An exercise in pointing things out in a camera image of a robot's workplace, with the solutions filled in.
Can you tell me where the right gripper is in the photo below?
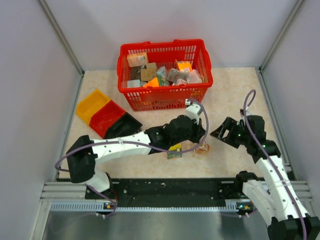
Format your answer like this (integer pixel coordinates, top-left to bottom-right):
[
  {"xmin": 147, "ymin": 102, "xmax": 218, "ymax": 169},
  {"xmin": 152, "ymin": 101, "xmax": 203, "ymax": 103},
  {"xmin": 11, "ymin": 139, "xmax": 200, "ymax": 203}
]
[{"xmin": 210, "ymin": 117, "xmax": 251, "ymax": 149}]

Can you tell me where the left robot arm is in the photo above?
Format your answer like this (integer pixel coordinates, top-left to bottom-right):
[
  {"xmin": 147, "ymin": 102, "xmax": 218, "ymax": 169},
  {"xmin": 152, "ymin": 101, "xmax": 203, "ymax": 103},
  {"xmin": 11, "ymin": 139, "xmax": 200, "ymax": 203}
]
[{"xmin": 66, "ymin": 115, "xmax": 208, "ymax": 199}]

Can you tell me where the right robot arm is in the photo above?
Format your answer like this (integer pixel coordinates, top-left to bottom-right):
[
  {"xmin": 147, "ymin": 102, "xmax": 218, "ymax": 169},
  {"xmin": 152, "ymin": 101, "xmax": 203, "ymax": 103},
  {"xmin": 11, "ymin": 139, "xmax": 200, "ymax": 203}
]
[{"xmin": 210, "ymin": 115, "xmax": 320, "ymax": 240}]

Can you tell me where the sponge daddy package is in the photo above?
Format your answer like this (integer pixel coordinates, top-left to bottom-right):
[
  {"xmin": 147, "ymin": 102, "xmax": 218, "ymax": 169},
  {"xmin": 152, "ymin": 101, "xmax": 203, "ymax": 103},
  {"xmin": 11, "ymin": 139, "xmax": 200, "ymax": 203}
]
[{"xmin": 167, "ymin": 143, "xmax": 183, "ymax": 160}]

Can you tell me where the clear packet in basket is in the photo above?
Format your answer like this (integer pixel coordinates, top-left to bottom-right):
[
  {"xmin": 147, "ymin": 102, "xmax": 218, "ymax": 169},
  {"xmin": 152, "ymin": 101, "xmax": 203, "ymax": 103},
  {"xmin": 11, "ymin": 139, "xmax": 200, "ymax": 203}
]
[{"xmin": 166, "ymin": 68, "xmax": 189, "ymax": 84}]

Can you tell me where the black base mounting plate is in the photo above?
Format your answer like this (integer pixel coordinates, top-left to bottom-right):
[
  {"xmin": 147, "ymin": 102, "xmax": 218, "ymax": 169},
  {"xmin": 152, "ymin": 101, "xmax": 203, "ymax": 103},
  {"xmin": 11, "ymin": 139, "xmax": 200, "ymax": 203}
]
[{"xmin": 84, "ymin": 177, "xmax": 253, "ymax": 208}]

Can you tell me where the orange sponge pack in basket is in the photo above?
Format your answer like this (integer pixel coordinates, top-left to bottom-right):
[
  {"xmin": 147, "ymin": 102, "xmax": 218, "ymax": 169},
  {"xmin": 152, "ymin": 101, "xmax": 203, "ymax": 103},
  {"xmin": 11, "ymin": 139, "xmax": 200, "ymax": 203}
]
[{"xmin": 175, "ymin": 60, "xmax": 193, "ymax": 73}]

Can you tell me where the black plastic bin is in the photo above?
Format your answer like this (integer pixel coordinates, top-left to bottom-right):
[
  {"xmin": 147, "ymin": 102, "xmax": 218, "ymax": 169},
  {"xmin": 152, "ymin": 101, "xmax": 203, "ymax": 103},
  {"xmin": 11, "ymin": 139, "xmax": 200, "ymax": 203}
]
[{"xmin": 103, "ymin": 112, "xmax": 143, "ymax": 139}]

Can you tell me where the brown cardboard box in basket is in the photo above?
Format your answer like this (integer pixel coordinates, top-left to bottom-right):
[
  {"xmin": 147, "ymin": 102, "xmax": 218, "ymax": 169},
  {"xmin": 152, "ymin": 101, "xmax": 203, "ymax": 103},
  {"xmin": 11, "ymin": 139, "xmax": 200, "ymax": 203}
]
[{"xmin": 140, "ymin": 62, "xmax": 158, "ymax": 82}]

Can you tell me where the red plastic shopping basket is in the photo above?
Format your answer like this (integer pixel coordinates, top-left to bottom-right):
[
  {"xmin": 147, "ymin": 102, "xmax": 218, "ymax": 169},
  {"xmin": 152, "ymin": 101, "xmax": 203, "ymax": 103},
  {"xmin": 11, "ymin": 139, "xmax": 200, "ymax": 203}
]
[{"xmin": 117, "ymin": 39, "xmax": 214, "ymax": 111}]

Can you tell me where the orange box in basket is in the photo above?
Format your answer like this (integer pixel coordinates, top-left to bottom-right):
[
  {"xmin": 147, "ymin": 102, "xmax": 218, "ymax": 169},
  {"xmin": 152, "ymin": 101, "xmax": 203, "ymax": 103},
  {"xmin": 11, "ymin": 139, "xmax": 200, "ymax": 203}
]
[{"xmin": 126, "ymin": 52, "xmax": 149, "ymax": 68}]

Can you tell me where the red plastic bin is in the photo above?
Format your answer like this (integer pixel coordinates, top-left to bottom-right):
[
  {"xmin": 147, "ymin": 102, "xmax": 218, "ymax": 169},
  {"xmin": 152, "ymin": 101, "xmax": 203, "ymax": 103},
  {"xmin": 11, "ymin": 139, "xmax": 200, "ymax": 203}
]
[{"xmin": 89, "ymin": 100, "xmax": 126, "ymax": 139}]

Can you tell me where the yellow plastic bin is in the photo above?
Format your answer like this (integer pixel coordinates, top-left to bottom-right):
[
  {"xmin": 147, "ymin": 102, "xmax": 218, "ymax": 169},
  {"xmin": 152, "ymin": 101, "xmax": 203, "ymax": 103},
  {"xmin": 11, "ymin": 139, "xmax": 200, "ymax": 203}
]
[{"xmin": 76, "ymin": 89, "xmax": 111, "ymax": 125}]

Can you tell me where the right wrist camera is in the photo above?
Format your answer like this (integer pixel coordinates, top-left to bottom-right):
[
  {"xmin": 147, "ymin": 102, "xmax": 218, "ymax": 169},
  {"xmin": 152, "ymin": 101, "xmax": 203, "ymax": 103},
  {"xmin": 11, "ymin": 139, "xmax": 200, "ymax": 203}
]
[{"xmin": 240, "ymin": 106, "xmax": 252, "ymax": 121}]

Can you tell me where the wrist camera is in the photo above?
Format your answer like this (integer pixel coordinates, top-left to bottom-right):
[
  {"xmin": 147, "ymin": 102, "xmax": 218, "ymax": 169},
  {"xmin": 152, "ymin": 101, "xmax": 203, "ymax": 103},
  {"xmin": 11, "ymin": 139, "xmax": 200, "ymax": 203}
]
[
  {"xmin": 240, "ymin": 106, "xmax": 252, "ymax": 121},
  {"xmin": 185, "ymin": 99, "xmax": 203, "ymax": 125}
]

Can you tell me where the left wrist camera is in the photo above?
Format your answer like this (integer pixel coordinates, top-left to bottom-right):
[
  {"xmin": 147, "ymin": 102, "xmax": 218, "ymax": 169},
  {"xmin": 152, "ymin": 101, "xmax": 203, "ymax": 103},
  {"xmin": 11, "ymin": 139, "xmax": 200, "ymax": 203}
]
[{"xmin": 185, "ymin": 99, "xmax": 203, "ymax": 125}]

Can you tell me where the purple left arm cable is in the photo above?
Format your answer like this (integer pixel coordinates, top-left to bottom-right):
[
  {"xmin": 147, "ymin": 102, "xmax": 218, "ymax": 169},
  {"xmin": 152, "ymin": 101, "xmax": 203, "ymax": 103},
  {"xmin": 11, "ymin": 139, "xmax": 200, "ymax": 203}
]
[{"xmin": 54, "ymin": 98, "xmax": 210, "ymax": 218}]

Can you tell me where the aluminium frame rail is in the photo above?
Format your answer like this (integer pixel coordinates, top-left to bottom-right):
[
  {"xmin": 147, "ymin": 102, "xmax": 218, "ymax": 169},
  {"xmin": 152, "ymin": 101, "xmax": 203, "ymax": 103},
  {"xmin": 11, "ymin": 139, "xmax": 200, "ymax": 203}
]
[{"xmin": 39, "ymin": 181, "xmax": 312, "ymax": 213}]

